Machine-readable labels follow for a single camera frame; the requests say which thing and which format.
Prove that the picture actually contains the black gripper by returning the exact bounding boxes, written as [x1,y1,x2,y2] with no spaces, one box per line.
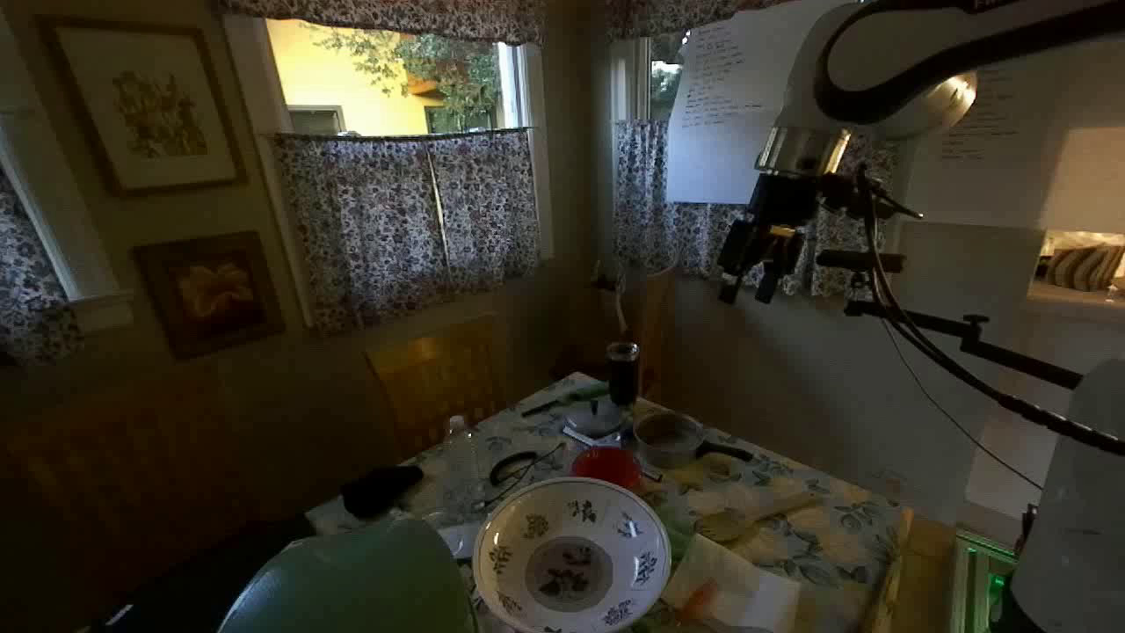
[714,172,827,306]

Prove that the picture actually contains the silver pot lid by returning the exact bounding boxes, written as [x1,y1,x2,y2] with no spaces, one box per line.
[557,400,642,451]

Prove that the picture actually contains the white floral bowl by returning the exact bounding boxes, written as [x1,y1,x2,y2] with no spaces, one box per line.
[472,471,674,633]

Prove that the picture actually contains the large green bowl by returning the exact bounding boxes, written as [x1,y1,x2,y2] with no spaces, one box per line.
[213,517,479,633]

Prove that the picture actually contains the floral cafe curtain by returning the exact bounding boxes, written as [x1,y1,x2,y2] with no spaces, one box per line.
[609,115,753,286]
[0,169,84,368]
[273,122,543,338]

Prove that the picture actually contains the white handwritten paper sheet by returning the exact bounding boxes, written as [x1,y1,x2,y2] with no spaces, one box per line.
[663,0,822,207]

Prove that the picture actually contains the dark cylindrical tumbler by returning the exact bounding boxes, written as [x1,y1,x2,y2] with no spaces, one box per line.
[604,338,646,414]

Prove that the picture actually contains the white framed window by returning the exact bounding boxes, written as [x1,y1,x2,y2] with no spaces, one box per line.
[636,33,690,120]
[260,15,532,136]

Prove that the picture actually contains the black pen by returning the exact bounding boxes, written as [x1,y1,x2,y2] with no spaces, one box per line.
[521,383,611,422]

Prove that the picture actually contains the white handwritten board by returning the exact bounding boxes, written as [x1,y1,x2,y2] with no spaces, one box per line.
[910,109,1046,226]

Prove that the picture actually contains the floral valance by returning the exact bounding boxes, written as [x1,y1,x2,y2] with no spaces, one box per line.
[220,0,543,46]
[601,0,785,37]

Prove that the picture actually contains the lemon print tablecloth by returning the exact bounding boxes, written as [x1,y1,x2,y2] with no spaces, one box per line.
[303,368,916,633]

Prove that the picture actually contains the striped cushion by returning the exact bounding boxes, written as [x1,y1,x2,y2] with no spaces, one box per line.
[1035,239,1125,295]

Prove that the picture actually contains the white paper napkin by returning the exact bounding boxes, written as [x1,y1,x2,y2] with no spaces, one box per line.
[662,531,803,633]

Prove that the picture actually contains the clear water bottle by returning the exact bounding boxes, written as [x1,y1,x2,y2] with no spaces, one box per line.
[434,413,483,495]

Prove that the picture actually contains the black pouch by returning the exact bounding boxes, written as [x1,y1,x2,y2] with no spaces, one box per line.
[341,461,425,520]

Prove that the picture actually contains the dark framed picture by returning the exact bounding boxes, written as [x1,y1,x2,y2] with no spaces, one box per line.
[128,230,284,362]

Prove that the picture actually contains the light framed flower picture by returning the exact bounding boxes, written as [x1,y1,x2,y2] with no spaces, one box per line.
[37,15,243,198]

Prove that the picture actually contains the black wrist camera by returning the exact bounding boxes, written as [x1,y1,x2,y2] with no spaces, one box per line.
[819,165,923,226]

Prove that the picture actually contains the metal pot black handle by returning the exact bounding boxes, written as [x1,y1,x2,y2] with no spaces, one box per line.
[631,409,759,467]

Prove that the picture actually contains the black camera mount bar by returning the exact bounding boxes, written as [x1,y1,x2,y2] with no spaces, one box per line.
[813,243,1086,394]

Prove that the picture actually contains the black handled scissors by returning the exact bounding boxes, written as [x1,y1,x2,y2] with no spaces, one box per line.
[483,440,564,493]

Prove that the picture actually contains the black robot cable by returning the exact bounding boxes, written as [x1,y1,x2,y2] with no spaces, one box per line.
[857,172,1125,461]

